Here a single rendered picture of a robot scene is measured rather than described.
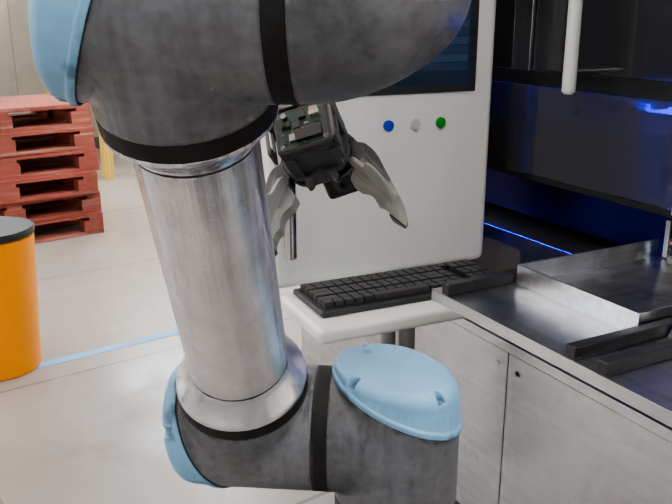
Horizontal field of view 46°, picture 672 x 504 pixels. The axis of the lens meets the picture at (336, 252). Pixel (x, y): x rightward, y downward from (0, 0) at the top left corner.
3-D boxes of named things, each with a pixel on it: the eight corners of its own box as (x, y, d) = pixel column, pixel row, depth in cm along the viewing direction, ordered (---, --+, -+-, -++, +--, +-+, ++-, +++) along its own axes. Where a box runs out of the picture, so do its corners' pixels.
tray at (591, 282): (655, 256, 151) (657, 238, 150) (784, 297, 129) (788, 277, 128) (516, 283, 136) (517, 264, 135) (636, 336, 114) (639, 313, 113)
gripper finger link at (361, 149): (367, 200, 79) (309, 156, 83) (371, 208, 81) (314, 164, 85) (399, 166, 80) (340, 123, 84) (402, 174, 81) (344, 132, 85)
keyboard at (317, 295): (467, 267, 169) (467, 256, 168) (507, 287, 157) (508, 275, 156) (292, 294, 153) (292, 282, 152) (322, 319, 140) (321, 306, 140)
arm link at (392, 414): (462, 532, 70) (469, 392, 66) (310, 523, 71) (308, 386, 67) (455, 458, 81) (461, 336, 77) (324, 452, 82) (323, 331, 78)
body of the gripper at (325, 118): (265, 162, 77) (251, 64, 82) (294, 200, 85) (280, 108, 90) (339, 139, 76) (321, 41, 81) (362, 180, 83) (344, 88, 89)
